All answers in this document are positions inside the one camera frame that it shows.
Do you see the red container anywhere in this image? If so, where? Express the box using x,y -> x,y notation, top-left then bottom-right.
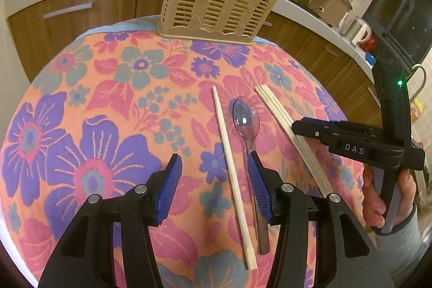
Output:
359,36 -> 377,53

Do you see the floral orange tablecloth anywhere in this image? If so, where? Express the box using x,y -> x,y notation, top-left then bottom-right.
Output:
0,30 -> 372,288

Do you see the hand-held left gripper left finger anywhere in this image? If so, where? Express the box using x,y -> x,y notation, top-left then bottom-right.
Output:
39,153 -> 184,288

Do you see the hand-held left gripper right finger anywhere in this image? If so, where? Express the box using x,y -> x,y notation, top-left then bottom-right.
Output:
246,151 -> 394,288

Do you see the beige rice cooker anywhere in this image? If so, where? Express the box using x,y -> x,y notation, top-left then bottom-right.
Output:
308,0 -> 353,28

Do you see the wooden kitchen cabinet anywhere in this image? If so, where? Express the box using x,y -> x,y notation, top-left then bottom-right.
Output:
7,0 -> 387,128

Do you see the light blue table cover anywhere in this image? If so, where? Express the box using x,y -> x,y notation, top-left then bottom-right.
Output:
81,15 -> 284,46

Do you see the dark glass window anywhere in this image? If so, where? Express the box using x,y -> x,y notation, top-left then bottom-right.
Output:
363,0 -> 432,73

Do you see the bundle of wooden chopsticks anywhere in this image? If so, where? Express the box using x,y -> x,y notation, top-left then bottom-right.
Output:
255,85 -> 335,198

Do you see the yellow packet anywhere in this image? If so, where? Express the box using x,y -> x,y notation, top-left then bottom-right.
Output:
410,96 -> 426,117

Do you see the long wooden chopstick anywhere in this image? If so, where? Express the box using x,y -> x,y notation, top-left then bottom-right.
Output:
212,86 -> 258,270

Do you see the curved grey metal bar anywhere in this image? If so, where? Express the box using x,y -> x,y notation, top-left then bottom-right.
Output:
410,64 -> 427,104

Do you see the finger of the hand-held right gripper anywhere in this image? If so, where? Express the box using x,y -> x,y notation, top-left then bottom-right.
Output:
291,117 -> 342,147
305,117 -> 404,141

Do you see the blue clear plastic spoon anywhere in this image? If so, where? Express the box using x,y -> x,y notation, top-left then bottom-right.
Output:
232,96 -> 271,255

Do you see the person's right hand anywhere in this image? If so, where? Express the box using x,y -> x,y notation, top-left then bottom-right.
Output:
362,167 -> 418,233

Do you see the white electric kettle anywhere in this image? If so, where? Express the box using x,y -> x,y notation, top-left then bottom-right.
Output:
343,16 -> 371,45

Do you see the person's right forearm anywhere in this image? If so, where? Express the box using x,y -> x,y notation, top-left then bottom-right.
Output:
374,204 -> 432,288

